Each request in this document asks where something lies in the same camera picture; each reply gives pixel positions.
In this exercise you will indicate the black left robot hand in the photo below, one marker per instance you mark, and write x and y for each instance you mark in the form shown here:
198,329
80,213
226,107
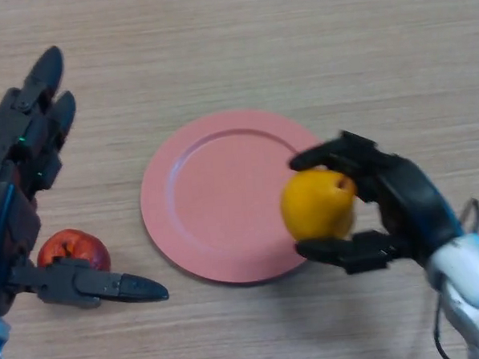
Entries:
10,167

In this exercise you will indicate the red apple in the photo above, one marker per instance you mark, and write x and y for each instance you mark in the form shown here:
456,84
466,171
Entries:
78,246

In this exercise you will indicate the yellow pear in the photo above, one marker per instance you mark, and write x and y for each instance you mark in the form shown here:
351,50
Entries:
317,203

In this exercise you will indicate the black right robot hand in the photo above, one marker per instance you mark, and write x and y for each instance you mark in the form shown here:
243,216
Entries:
409,202

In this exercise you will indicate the pink round plate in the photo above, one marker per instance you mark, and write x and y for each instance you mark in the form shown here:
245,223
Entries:
224,204

